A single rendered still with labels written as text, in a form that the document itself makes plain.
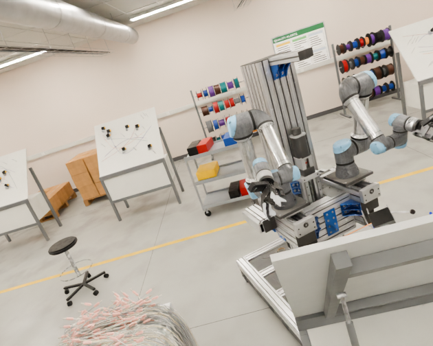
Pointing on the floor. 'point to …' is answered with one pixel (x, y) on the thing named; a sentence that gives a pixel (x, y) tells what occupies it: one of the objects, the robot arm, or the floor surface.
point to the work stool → (73, 267)
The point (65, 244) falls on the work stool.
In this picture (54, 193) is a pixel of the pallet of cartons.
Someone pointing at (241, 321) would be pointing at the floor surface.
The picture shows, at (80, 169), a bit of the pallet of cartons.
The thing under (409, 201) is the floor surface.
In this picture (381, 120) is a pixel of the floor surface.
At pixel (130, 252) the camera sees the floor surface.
